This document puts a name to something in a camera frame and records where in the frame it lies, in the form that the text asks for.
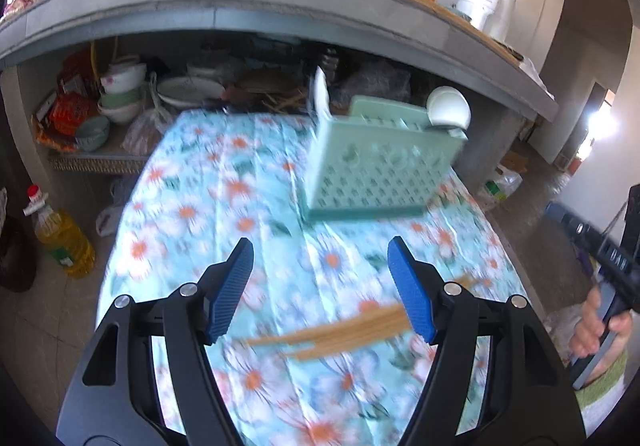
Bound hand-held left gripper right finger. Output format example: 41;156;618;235
387;236;586;446

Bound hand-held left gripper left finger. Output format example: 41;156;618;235
56;237;256;446

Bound bundle of wooden chopsticks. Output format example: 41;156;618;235
245;273;481;362

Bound green perforated utensil holder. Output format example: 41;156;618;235
300;94;468;223

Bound white ceramic spoon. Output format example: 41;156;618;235
311;66;332;121
425;86;472;131

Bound person's right hand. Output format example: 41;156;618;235
570;283;637;380

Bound floral light blue blanket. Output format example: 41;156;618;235
95;108;533;446

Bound white and green plastic bag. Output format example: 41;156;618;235
477;165;523;204

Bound yellow cooking oil bottle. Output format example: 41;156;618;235
22;185;96;279

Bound clear plastic bag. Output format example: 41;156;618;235
121;108;173;157

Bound metal shelf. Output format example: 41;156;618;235
47;146;151;174

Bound white plate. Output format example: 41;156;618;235
156;76;226;109

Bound small blue-green bowl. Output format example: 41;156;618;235
75;115;111;151

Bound light green bowl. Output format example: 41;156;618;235
97;86;146;109

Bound black trash bin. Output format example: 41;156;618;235
0;186;38;294

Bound white bowl with pink pattern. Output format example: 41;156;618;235
100;62;148;94

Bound red snack packets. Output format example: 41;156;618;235
32;50;103;151

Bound white kitchen appliance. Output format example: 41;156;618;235
456;0;503;32

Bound pink snack packet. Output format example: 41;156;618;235
2;0;43;19

